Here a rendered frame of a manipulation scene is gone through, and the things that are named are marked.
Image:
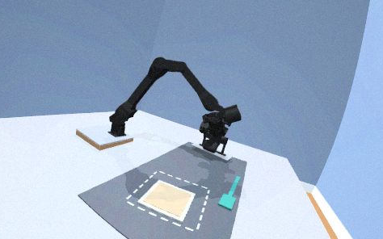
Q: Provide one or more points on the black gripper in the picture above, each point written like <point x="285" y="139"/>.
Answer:
<point x="213" y="142"/>

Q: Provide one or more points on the turquoise small trowel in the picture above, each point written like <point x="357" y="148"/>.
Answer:
<point x="227" y="201"/>

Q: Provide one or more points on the cream square tile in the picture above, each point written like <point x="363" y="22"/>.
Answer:
<point x="168" y="200"/>

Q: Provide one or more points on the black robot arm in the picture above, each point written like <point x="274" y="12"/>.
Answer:
<point x="159" y="67"/>

